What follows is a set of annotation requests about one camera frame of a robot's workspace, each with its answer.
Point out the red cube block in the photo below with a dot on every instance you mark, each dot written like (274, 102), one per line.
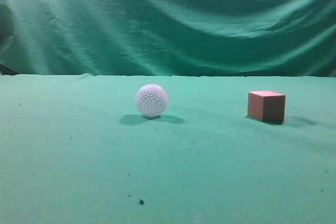
(266, 106)

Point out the white dimpled ball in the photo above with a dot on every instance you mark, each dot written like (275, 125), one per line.
(151, 100)

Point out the green backdrop cloth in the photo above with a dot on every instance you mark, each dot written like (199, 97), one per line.
(168, 37)

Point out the green table cloth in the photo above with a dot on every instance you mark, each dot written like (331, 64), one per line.
(75, 149)

